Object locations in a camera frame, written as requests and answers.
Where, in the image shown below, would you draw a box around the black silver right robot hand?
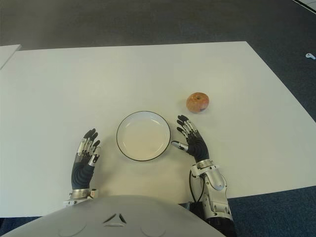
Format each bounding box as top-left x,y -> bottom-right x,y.
171,115 -> 210,163

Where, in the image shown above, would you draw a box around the red yellow apple with sticker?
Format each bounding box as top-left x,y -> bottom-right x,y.
186,92 -> 210,114

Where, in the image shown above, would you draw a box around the grey robot torso shell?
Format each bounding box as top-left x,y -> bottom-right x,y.
0,195 -> 224,237

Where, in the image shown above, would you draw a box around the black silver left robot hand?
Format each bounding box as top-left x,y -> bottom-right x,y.
71,128 -> 102,191

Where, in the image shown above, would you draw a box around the white side table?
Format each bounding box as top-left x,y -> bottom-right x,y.
0,44 -> 22,70

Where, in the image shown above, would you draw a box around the black table frame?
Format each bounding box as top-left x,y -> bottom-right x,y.
179,201 -> 206,216

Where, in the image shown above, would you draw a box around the thin black cable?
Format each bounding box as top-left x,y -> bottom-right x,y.
189,170 -> 206,206

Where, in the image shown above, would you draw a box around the white plate with black rim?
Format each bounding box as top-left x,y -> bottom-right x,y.
116,111 -> 171,163

